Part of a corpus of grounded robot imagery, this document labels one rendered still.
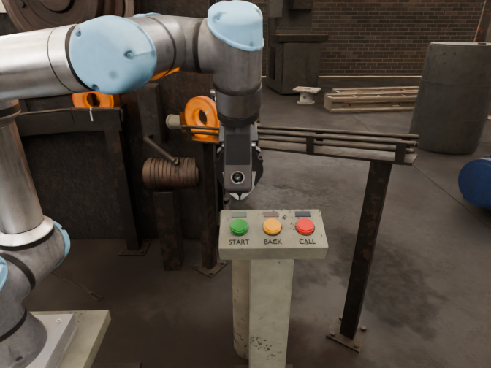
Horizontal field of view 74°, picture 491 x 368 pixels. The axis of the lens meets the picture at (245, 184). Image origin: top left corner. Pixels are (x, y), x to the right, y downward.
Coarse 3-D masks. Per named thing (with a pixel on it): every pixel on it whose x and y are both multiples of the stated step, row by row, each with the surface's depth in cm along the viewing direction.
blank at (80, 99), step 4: (88, 92) 131; (92, 92) 131; (96, 92) 132; (72, 96) 132; (76, 96) 132; (80, 96) 132; (84, 96) 132; (100, 96) 132; (104, 96) 132; (108, 96) 132; (112, 96) 135; (76, 100) 133; (80, 100) 133; (84, 100) 133; (100, 100) 133; (104, 100) 133; (108, 100) 133; (112, 100) 134; (76, 104) 133; (80, 104) 134; (84, 104) 134; (88, 104) 136; (100, 104) 134; (104, 104) 134; (108, 104) 134; (112, 104) 135
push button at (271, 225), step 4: (268, 220) 74; (272, 220) 74; (276, 220) 74; (264, 224) 74; (268, 224) 74; (272, 224) 74; (276, 224) 74; (280, 224) 74; (264, 228) 73; (268, 228) 73; (272, 228) 73; (276, 228) 73; (280, 228) 73; (268, 232) 73; (272, 232) 72; (276, 232) 73
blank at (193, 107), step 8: (200, 96) 117; (192, 104) 120; (200, 104) 118; (208, 104) 115; (192, 112) 121; (208, 112) 117; (216, 112) 116; (192, 120) 123; (208, 120) 118; (216, 120) 116; (200, 136) 123; (208, 136) 121
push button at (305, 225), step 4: (300, 220) 74; (304, 220) 74; (308, 220) 74; (300, 224) 74; (304, 224) 74; (308, 224) 74; (312, 224) 74; (300, 228) 73; (304, 228) 73; (308, 228) 73; (312, 228) 73; (300, 232) 73; (304, 232) 73; (308, 232) 73
